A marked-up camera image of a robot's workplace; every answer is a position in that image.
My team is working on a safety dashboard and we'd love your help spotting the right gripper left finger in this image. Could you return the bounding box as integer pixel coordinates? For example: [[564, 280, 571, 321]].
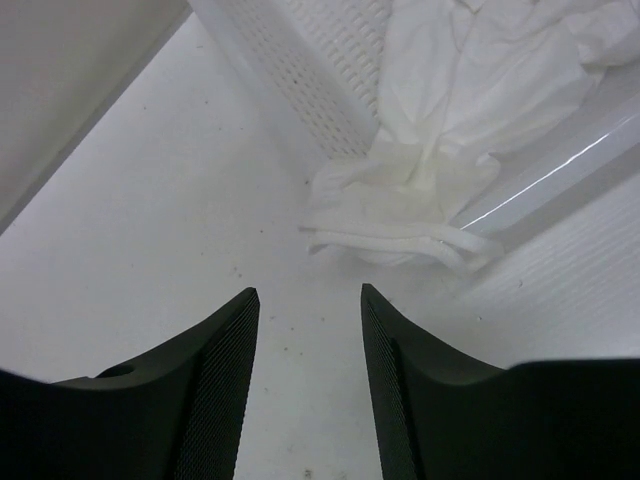
[[1, 288, 259, 479]]

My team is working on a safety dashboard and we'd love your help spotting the white plastic basket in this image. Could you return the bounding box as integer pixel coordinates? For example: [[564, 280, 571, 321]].
[[192, 1, 639, 236]]

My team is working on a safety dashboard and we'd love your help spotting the white tank top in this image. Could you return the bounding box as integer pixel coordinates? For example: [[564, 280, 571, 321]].
[[302, 1, 639, 275]]

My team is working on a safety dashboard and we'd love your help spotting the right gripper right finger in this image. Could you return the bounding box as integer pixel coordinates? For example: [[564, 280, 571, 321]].
[[361, 284, 639, 479]]

